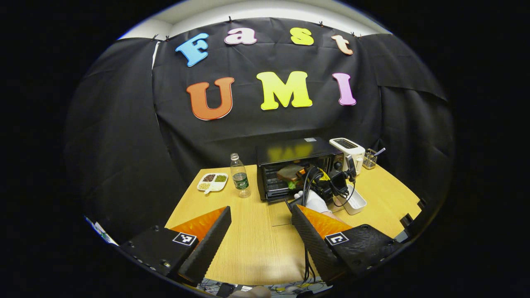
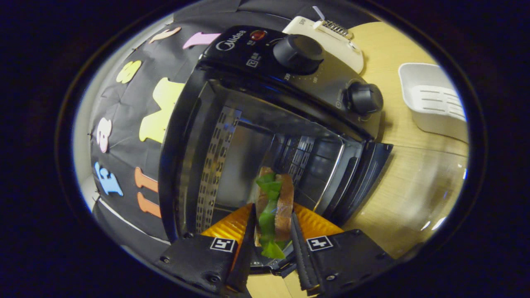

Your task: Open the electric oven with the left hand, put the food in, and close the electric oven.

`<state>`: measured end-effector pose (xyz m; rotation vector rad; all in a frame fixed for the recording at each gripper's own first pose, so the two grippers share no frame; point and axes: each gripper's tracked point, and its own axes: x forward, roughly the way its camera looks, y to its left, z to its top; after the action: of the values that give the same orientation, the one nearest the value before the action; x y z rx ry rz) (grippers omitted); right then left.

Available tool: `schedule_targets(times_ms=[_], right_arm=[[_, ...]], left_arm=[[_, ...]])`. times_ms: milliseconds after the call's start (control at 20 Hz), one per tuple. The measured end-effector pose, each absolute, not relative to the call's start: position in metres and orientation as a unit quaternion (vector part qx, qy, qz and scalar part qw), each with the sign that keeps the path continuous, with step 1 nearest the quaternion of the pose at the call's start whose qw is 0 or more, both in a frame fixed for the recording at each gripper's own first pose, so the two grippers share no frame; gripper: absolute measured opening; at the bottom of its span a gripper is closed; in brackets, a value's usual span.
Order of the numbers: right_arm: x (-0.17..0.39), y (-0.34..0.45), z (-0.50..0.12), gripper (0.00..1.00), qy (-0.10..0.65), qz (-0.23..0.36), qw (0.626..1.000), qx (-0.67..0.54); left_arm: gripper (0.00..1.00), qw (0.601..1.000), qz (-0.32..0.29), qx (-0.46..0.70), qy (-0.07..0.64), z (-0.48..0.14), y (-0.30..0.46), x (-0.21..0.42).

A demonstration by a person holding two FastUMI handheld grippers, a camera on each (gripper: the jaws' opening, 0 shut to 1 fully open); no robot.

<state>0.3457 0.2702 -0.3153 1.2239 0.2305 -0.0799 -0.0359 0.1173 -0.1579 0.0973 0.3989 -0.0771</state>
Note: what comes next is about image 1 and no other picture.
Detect small black box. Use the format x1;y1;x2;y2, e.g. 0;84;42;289
215;283;237;298

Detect black electric oven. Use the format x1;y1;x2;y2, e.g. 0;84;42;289
255;137;347;227

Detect sandwich with lettuce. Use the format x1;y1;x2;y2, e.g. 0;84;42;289
276;164;306;190

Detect wire mesh utensil holder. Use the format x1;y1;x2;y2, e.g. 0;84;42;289
363;148;378;171

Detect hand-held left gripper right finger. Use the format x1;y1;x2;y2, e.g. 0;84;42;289
291;204;404;286

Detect black backdrop cloth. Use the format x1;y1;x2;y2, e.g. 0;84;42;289
65;17;456;245

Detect white toaster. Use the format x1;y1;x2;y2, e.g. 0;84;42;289
329;137;366;177

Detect white rectangular tray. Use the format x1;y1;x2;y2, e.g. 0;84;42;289
332;184;368;216

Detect white divided plate with beans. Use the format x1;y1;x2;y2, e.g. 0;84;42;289
196;172;229;195

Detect clear plastic water bottle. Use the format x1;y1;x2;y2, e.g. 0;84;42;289
230;153;252;199

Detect black cable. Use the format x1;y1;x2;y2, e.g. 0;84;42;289
304;243;315;284

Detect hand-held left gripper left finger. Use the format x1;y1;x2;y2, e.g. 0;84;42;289
120;206;232;287

